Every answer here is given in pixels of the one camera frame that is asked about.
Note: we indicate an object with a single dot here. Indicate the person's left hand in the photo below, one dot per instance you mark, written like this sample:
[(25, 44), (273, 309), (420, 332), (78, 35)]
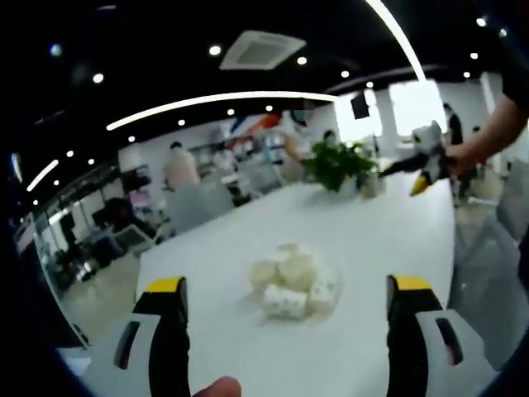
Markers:
[(217, 388)]

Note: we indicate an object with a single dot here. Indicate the person's right hand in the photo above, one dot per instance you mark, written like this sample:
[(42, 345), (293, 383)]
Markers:
[(458, 159)]

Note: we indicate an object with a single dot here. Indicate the group of round ceiling lights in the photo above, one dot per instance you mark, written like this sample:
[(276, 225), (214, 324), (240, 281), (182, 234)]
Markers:
[(215, 50)]

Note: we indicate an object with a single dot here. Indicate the short ceiling light strip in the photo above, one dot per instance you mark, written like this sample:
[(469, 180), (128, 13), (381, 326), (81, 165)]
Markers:
[(42, 175)]

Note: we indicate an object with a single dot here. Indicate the curved ceiling light strip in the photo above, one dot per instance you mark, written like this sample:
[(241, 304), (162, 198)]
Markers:
[(398, 37), (215, 100)]

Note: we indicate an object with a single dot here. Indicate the glass partition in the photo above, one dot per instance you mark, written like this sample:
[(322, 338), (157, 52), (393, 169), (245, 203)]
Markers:
[(49, 269)]

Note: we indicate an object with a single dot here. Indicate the black wall screen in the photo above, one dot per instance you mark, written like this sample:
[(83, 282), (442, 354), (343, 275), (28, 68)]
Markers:
[(359, 105)]

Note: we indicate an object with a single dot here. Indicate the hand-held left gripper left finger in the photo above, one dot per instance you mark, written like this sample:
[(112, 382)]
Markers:
[(136, 355)]

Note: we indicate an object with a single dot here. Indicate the grey office chair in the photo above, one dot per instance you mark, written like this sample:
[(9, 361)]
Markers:
[(134, 239)]

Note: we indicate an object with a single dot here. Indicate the plain white paper cup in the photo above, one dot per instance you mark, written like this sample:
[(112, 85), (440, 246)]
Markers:
[(291, 249), (262, 275), (296, 272)]

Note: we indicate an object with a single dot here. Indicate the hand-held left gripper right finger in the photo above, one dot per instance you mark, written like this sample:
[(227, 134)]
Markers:
[(430, 355)]

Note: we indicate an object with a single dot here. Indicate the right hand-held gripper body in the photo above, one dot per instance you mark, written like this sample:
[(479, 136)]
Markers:
[(432, 144)]

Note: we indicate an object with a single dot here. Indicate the white table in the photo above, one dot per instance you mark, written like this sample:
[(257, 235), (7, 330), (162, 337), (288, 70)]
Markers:
[(330, 223)]

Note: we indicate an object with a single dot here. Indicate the ceiling air conditioner unit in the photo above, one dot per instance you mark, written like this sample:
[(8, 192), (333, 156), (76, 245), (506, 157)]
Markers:
[(261, 49)]

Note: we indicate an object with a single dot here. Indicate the clear plastic bag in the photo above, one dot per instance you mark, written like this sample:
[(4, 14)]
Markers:
[(339, 285)]

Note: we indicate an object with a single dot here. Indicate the small beige container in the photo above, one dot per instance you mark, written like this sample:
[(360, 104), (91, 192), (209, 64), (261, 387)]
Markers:
[(372, 188)]

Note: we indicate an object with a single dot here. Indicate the printed white paper cup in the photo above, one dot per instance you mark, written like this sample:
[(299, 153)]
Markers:
[(285, 304), (323, 291)]

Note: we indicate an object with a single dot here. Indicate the green potted plant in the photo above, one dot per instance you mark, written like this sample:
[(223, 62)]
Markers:
[(339, 163)]

